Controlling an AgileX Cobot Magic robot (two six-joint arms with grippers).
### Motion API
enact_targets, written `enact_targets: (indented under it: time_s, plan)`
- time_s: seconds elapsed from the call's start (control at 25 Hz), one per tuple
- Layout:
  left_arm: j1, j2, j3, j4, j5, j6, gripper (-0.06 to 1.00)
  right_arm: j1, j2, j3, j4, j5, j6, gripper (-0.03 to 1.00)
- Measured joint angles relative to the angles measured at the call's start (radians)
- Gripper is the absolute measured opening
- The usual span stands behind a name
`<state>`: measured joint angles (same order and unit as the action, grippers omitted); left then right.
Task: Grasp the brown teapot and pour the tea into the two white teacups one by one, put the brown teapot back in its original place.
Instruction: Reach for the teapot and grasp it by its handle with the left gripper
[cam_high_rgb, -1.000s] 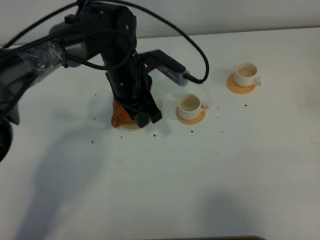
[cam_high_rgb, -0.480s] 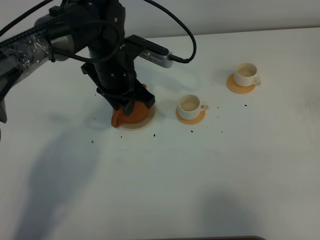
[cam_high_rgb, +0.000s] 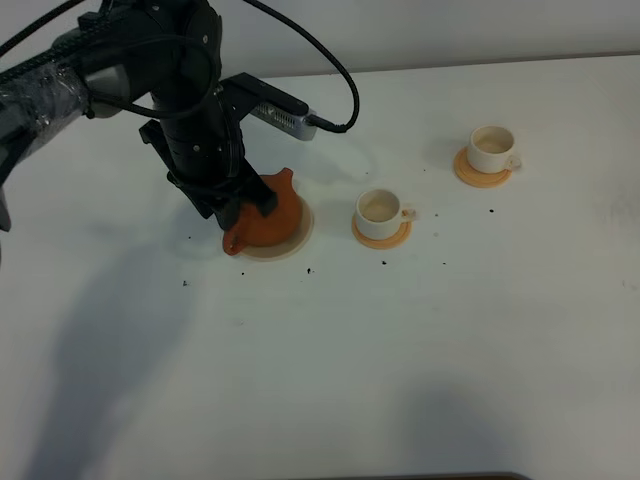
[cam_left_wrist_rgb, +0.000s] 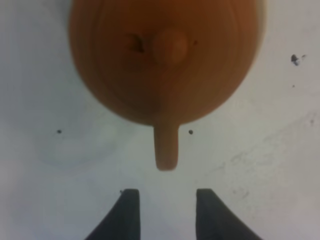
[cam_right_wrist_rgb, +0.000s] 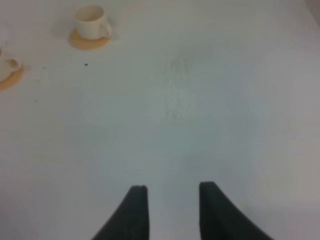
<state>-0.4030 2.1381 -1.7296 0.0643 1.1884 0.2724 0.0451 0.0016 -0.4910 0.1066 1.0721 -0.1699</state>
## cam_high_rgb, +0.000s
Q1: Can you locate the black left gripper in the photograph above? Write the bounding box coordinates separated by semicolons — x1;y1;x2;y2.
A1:
139;115;278;230

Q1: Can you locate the brown clay teapot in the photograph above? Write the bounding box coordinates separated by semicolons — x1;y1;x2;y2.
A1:
222;168;303;256

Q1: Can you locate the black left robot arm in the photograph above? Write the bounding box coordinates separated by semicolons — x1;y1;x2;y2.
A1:
1;1;280;231

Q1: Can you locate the beige round teapot coaster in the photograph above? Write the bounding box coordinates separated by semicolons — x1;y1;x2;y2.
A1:
240;197;314;262

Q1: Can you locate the near white teacup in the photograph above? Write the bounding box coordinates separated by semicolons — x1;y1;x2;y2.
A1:
355;188;417;241

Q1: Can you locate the white teacup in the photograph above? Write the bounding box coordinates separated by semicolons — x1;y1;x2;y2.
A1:
355;188;417;241
467;125;522;174

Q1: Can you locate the near orange cup coaster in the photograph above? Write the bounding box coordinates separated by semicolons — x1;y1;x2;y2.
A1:
351;217;413;250

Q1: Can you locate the orange cup coaster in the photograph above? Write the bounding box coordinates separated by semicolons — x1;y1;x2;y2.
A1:
453;147;512;189
351;217;413;250

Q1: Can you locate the far orange cup coaster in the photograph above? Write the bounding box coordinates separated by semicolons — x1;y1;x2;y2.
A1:
453;147;512;189

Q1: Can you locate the far white teacup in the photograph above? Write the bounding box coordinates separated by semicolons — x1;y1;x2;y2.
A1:
467;125;522;174

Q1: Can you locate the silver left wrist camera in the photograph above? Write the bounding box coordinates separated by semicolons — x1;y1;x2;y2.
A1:
221;73;317;141

